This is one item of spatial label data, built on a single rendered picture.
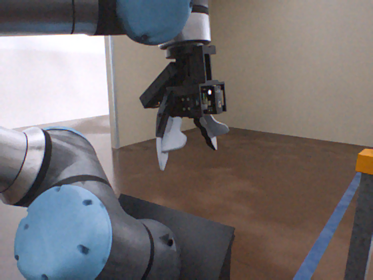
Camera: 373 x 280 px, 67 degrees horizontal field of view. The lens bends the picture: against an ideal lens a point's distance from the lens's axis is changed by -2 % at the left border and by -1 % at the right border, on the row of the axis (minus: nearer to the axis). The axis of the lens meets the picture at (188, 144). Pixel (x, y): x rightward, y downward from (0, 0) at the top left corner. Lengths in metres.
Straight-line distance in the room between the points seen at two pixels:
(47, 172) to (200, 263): 0.34
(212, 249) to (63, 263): 0.30
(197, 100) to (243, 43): 6.65
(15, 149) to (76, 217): 0.17
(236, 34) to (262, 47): 0.73
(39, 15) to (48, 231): 0.31
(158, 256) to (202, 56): 0.37
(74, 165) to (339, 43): 6.09
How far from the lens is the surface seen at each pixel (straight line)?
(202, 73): 0.46
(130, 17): 0.30
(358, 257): 1.57
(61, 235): 0.46
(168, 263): 0.60
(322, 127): 6.51
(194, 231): 0.65
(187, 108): 0.48
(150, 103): 0.55
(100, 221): 0.45
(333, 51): 6.42
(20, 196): 0.57
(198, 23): 0.48
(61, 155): 0.57
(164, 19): 0.32
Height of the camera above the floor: 1.42
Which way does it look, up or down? 15 degrees down
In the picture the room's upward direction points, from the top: straight up
